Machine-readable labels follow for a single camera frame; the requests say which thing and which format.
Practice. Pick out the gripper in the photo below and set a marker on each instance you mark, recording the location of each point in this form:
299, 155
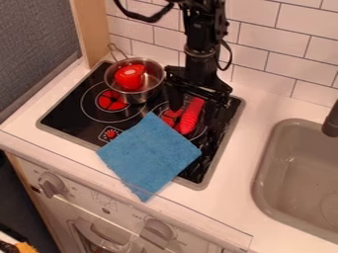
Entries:
192, 80

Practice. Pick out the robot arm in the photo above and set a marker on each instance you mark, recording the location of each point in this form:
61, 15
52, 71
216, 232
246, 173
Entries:
202, 33

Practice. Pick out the red fork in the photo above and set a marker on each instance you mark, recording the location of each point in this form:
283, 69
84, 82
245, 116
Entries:
188, 116

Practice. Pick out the blue cloth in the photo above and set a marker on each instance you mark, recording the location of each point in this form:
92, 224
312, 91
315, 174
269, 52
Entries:
148, 155

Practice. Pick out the toy stove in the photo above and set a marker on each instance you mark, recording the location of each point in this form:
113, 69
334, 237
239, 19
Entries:
141, 122

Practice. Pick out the silver pot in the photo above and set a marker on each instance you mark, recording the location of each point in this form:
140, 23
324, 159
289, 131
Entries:
135, 79

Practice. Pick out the red toy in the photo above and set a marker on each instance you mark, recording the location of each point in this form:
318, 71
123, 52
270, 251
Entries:
130, 76

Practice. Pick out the toy sink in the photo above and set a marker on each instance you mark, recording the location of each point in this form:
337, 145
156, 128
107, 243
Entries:
299, 179

